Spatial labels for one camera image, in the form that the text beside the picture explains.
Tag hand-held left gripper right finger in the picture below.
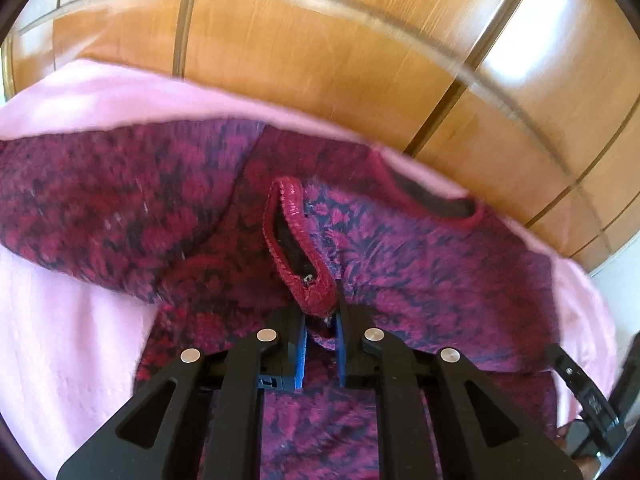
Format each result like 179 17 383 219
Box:
335 285 582 480

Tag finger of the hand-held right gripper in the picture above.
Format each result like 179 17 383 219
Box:
546 342 627 457

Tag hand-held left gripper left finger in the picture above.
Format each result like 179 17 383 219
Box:
57 309 307 480

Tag red patterned knit sweater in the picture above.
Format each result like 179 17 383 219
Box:
0 117 563 480

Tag pink blanket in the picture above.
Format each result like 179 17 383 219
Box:
0 59 621 480

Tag wooden wardrobe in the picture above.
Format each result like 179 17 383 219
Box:
4 0 640 272

